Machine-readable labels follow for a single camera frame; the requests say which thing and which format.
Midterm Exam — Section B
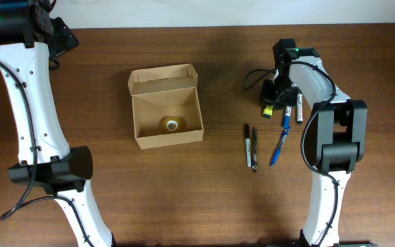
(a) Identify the yellow highlighter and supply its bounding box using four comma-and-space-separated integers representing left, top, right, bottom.
263, 105, 274, 119

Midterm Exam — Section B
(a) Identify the brown cardboard box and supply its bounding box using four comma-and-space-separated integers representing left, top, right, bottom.
128, 64, 204, 150

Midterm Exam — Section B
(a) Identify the yellow tape roll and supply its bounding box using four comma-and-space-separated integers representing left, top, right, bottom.
158, 116, 187, 134

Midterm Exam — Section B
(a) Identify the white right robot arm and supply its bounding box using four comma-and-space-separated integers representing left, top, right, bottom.
260, 38, 368, 246

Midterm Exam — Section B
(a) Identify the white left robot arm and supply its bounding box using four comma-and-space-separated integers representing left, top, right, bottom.
0, 0, 116, 246

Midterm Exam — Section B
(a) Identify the blue whiteboard marker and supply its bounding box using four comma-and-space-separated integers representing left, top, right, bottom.
283, 106, 292, 129

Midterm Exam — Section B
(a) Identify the black whiteboard marker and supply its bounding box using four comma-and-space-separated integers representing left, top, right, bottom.
296, 92, 303, 125

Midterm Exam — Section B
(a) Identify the blue ballpoint pen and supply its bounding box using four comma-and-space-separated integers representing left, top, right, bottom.
270, 127, 291, 167

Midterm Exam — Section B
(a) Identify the black ballpoint pen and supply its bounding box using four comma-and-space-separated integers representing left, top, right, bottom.
252, 127, 257, 172

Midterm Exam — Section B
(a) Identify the black permanent marker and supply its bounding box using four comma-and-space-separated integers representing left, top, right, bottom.
244, 123, 252, 167

